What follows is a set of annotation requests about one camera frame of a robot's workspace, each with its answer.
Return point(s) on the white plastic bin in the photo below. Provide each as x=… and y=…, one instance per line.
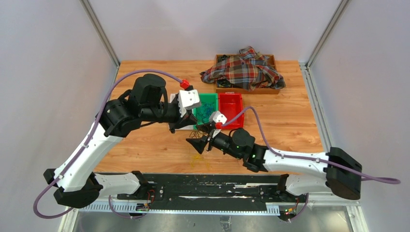
x=187, y=128

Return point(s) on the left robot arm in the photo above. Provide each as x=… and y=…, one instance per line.
x=146, y=103

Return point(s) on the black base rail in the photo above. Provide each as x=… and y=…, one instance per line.
x=213, y=192

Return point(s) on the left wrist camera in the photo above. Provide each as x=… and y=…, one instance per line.
x=188, y=98

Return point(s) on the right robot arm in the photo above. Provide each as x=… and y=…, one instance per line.
x=334, y=171

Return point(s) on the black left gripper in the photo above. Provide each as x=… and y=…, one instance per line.
x=188, y=119

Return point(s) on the red plastic bin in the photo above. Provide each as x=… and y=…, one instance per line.
x=231, y=104

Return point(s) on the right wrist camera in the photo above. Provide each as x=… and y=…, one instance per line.
x=218, y=118

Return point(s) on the green plastic bin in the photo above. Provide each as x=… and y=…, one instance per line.
x=209, y=104

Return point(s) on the plaid shirt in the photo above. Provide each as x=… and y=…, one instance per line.
x=248, y=69

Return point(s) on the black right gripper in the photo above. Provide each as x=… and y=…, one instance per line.
x=199, y=144

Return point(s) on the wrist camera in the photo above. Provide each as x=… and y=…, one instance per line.
x=188, y=98
x=218, y=118

